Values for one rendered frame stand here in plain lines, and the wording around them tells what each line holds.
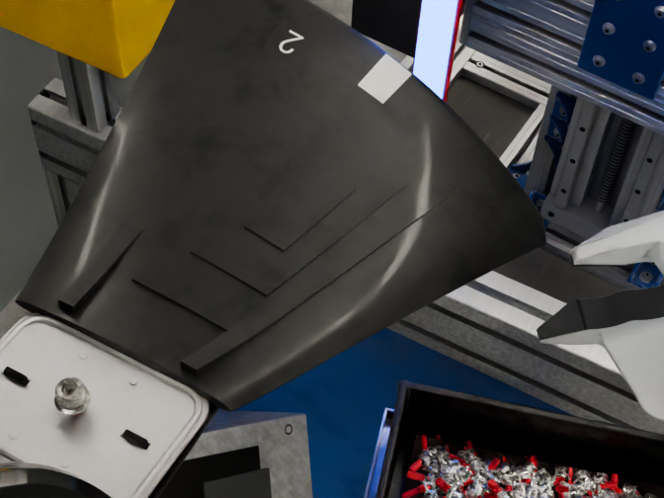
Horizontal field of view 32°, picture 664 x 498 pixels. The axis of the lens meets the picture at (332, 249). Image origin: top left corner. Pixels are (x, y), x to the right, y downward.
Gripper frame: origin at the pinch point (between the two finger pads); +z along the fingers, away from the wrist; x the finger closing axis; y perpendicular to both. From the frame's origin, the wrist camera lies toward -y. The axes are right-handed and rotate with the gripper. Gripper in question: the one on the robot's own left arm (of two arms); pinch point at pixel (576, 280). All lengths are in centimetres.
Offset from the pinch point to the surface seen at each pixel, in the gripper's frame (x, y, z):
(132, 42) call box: 21.3, -32.8, 18.9
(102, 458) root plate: -1.5, 5.9, 20.2
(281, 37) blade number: 2.1, -16.3, 10.6
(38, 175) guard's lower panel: 105, -79, 38
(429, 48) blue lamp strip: 11.9, -22.5, 0.7
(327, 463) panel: 76, -19, 5
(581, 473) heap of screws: 34.6, -1.9, -9.0
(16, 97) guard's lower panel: 88, -81, 38
